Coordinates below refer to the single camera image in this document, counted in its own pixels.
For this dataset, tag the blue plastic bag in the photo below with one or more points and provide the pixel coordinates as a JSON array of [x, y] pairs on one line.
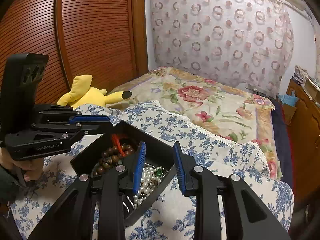
[[288, 99]]

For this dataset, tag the green bead jewelry piece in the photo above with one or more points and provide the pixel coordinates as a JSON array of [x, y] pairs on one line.
[[161, 172]]

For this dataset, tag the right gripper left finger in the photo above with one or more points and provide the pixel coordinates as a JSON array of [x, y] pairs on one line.
[[71, 216]]

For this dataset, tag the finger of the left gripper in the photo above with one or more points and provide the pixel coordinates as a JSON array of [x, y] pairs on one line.
[[89, 120], [94, 127]]

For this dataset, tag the black jewelry box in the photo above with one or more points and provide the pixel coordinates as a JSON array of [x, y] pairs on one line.
[[158, 154]]

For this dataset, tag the wooden sideboard cabinet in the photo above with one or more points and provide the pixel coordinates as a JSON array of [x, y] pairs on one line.
[[304, 138]]

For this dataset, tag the patterned pink lace curtain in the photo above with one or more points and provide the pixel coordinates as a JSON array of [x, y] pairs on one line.
[[246, 44]]

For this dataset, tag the floral beige bed blanket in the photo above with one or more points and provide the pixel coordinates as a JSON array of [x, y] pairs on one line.
[[222, 110]]

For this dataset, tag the left hand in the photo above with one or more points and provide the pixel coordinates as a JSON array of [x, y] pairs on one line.
[[33, 168]]

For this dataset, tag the yellow Pikachu plush toy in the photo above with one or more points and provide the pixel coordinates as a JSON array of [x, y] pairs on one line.
[[83, 93]]

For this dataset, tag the dark blue bed sheet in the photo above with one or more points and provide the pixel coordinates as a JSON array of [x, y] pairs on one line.
[[282, 141]]

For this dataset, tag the brown louvered wardrobe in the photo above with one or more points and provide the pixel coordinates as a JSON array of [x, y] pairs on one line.
[[103, 38]]

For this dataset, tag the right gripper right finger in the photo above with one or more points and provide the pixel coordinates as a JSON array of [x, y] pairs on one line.
[[246, 216]]

